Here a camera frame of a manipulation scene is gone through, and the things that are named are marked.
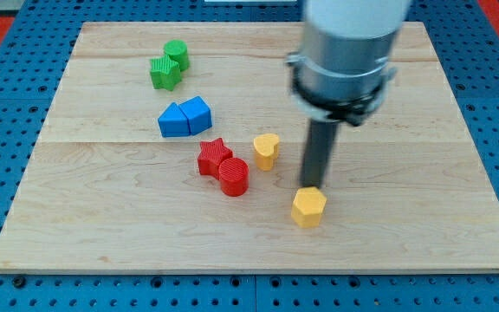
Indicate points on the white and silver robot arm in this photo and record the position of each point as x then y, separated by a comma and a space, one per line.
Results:
340, 71

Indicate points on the yellow heart block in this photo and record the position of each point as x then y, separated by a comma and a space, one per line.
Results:
266, 150

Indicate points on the red star block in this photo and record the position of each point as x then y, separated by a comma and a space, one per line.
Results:
212, 154

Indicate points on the green star block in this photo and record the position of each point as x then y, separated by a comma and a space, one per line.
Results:
165, 73

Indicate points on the red cylinder block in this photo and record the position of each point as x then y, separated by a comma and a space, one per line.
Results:
234, 177

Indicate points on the blue pentagon block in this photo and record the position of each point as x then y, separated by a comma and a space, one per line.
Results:
198, 114

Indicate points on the yellow hexagon block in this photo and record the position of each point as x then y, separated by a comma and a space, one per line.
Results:
308, 206

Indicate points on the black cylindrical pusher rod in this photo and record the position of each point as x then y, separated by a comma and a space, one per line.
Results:
317, 152

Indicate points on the light wooden board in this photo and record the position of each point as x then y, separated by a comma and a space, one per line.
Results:
105, 193

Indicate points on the blue triangle block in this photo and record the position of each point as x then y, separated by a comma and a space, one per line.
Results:
173, 122

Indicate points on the green cylinder block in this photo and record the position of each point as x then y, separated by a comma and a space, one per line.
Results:
177, 50

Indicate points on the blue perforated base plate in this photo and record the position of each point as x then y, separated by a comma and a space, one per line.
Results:
33, 56

